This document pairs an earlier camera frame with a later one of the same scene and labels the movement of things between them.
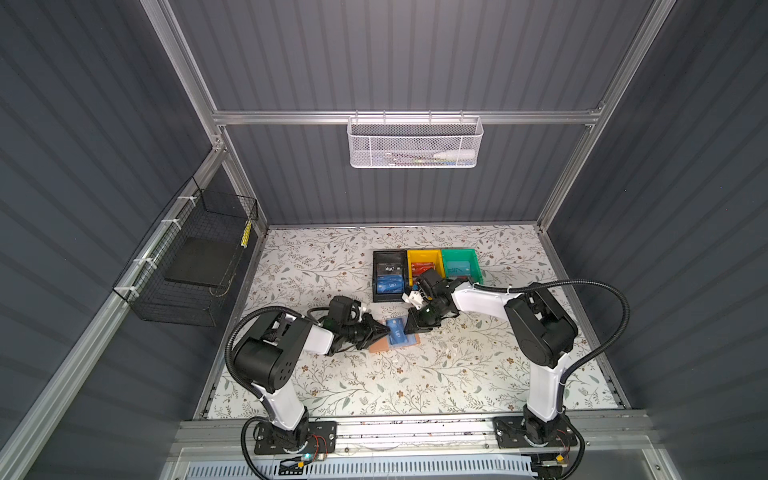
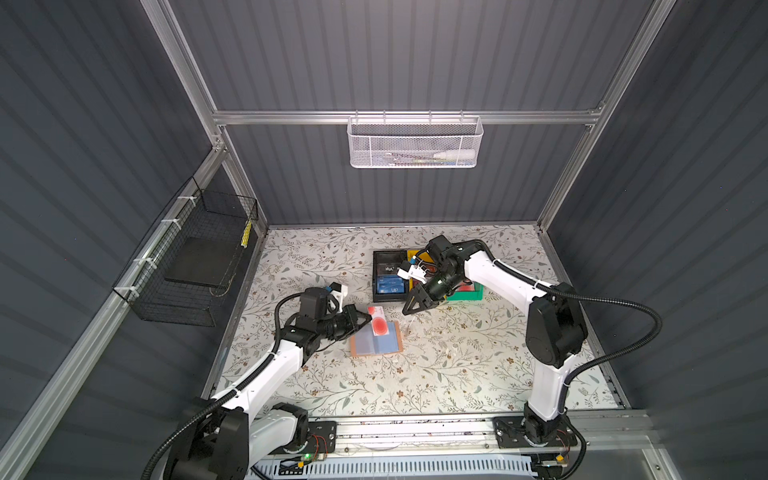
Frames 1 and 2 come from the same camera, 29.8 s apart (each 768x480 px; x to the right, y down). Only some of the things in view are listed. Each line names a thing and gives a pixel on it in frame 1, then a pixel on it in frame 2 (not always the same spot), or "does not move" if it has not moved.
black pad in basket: (204, 262) does not move
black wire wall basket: (180, 272) does not move
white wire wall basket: (415, 142) does not move
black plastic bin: (389, 275) does not move
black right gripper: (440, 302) to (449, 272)
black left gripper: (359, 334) to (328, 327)
